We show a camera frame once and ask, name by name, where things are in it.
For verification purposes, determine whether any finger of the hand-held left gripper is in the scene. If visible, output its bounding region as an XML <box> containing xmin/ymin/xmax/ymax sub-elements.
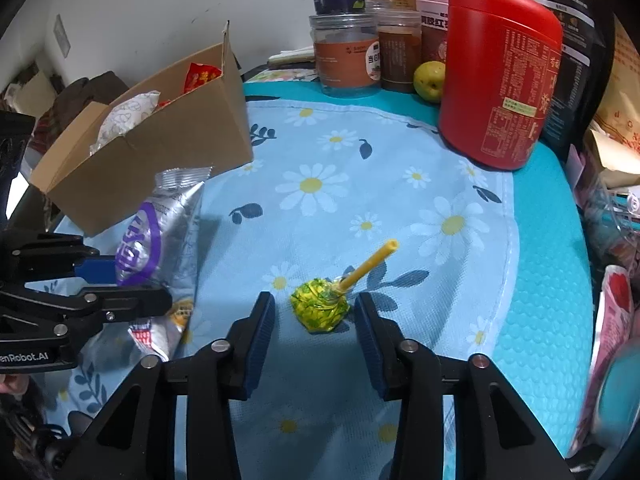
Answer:
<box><xmin>7</xmin><ymin>232</ymin><xmax>119</xmax><ymax>287</ymax></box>
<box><xmin>7</xmin><ymin>284</ymin><xmax>174</xmax><ymax>337</ymax></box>

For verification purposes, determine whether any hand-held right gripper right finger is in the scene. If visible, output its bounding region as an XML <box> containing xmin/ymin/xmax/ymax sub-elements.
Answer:
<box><xmin>353</xmin><ymin>291</ymin><xmax>576</xmax><ymax>480</ymax></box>

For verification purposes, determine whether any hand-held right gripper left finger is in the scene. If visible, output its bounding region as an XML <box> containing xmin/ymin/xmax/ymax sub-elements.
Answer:
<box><xmin>60</xmin><ymin>290</ymin><xmax>277</xmax><ymax>480</ymax></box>

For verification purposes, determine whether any yellow green lollipop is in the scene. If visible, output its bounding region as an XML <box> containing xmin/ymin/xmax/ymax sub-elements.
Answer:
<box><xmin>289</xmin><ymin>238</ymin><xmax>401</xmax><ymax>334</ymax></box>

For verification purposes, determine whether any silver purple snack packet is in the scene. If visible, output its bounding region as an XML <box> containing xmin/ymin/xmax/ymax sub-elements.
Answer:
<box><xmin>114</xmin><ymin>166</ymin><xmax>214</xmax><ymax>364</ymax></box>

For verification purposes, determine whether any white patterned pastry packet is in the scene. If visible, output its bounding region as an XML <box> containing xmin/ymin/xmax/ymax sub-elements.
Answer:
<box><xmin>89</xmin><ymin>90</ymin><xmax>162</xmax><ymax>157</ymax></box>

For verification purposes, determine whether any cardboard box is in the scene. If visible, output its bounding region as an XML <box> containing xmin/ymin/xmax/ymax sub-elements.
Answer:
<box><xmin>29</xmin><ymin>21</ymin><xmax>256</xmax><ymax>238</ymax></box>

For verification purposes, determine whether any red gold snack packet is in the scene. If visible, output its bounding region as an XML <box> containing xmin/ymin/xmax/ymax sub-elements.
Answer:
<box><xmin>181</xmin><ymin>61</ymin><xmax>224</xmax><ymax>97</ymax></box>

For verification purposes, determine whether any blue floral tablecloth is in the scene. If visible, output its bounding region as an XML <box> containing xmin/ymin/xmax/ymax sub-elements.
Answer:
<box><xmin>42</xmin><ymin>95</ymin><xmax>518</xmax><ymax>480</ymax></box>

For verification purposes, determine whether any dark brown cloth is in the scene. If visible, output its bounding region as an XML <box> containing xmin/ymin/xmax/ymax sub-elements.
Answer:
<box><xmin>49</xmin><ymin>71</ymin><xmax>132</xmax><ymax>127</ymax></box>

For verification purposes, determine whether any pink snack bag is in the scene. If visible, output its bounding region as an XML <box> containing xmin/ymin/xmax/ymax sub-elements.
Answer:
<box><xmin>569</xmin><ymin>264</ymin><xmax>640</xmax><ymax>462</ymax></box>

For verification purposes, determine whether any green pear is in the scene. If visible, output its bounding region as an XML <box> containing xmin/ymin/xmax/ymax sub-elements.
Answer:
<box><xmin>412</xmin><ymin>60</ymin><xmax>447</xmax><ymax>104</ymax></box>

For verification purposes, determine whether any notebook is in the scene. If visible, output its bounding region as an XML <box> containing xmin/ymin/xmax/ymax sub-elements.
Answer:
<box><xmin>266</xmin><ymin>45</ymin><xmax>319</xmax><ymax>69</ymax></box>

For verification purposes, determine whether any orange label clear jar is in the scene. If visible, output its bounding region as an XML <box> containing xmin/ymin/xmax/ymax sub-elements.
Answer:
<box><xmin>308</xmin><ymin>12</ymin><xmax>381</xmax><ymax>99</ymax></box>

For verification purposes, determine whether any brown spice jar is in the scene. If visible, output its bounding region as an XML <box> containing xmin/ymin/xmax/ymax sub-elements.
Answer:
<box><xmin>377</xmin><ymin>10</ymin><xmax>424</xmax><ymax>94</ymax></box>

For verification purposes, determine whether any red canister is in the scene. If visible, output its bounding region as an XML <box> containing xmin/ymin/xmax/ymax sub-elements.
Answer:
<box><xmin>438</xmin><ymin>0</ymin><xmax>564</xmax><ymax>171</ymax></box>

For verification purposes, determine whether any pink canister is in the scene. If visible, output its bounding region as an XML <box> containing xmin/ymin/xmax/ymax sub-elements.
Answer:
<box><xmin>416</xmin><ymin>0</ymin><xmax>457</xmax><ymax>68</ymax></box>

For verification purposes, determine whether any brown paper bag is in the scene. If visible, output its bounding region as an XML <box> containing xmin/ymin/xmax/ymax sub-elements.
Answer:
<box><xmin>589</xmin><ymin>15</ymin><xmax>640</xmax><ymax>177</ymax></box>

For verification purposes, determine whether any large black pouch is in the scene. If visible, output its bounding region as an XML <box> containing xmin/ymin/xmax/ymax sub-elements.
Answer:
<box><xmin>530</xmin><ymin>0</ymin><xmax>617</xmax><ymax>162</ymax></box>

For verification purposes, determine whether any wall switch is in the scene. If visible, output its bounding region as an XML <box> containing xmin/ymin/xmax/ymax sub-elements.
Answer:
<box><xmin>52</xmin><ymin>13</ymin><xmax>72</xmax><ymax>59</ymax></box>

